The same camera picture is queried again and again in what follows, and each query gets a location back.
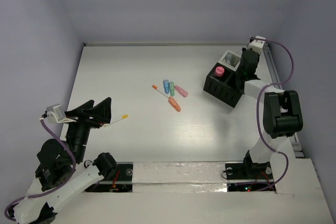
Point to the black and white organizer box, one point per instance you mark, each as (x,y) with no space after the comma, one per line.
(224,88)

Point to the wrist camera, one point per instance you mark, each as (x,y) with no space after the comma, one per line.
(56,114)
(256,44)

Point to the light blue highlighter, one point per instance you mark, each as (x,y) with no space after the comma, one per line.
(166,86)

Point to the white foam front board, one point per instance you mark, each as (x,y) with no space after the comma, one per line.
(300,205)

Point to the yellow white pen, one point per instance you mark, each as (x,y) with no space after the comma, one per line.
(116,120)

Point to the green highlighter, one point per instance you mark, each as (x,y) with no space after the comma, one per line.
(172,88)

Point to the orange white pen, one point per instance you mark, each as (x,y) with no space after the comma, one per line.
(160,91)

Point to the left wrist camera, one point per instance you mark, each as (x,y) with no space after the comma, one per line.
(56,114)

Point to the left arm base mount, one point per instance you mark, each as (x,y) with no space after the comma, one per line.
(121,183)

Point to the orange highlighter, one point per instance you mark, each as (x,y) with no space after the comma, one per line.
(174,104)

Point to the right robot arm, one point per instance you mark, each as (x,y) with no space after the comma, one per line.
(249,84)

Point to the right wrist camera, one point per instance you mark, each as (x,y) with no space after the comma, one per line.
(256,44)

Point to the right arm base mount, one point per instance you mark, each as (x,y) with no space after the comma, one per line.
(240,180)

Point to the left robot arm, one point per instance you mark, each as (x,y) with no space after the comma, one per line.
(56,181)

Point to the pink capped highlighter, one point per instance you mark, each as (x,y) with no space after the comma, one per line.
(219,72)

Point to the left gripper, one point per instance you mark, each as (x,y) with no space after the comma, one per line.
(84,120)

